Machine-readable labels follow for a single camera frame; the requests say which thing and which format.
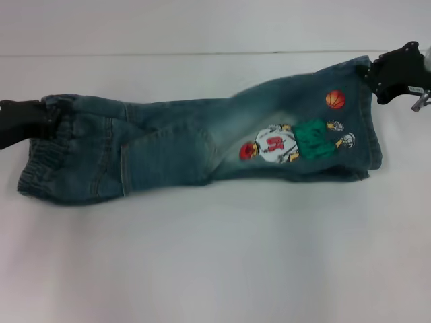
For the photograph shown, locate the silver metal mount bolt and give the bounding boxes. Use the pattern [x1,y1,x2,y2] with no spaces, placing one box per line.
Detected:
[409,89,431,112]

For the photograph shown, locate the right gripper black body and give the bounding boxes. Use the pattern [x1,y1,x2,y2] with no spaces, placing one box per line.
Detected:
[376,41,431,106]

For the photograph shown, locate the blue denim shorts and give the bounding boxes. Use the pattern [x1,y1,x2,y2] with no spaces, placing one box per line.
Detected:
[16,55,385,205]

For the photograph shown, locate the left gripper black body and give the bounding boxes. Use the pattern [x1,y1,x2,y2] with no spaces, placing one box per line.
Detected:
[0,99,42,151]

